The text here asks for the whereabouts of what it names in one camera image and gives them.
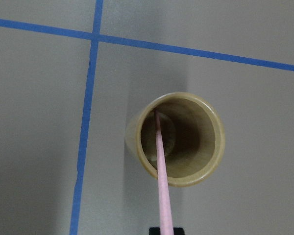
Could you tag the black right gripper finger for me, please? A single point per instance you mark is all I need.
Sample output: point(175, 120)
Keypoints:
point(156, 231)

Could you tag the pink chopstick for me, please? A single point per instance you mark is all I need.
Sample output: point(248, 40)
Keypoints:
point(166, 224)

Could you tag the tan bamboo cup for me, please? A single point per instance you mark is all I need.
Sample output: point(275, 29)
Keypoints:
point(192, 133)

